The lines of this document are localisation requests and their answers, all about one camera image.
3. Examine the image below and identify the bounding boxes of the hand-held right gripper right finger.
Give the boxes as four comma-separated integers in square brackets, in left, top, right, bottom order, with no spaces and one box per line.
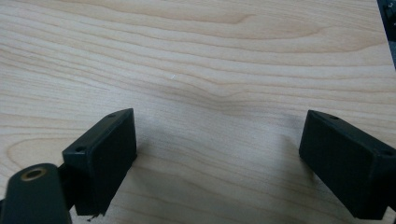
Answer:
[298,109,396,220]

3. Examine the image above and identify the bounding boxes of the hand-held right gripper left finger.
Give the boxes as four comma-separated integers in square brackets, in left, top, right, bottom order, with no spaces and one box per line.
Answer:
[59,107,138,217]

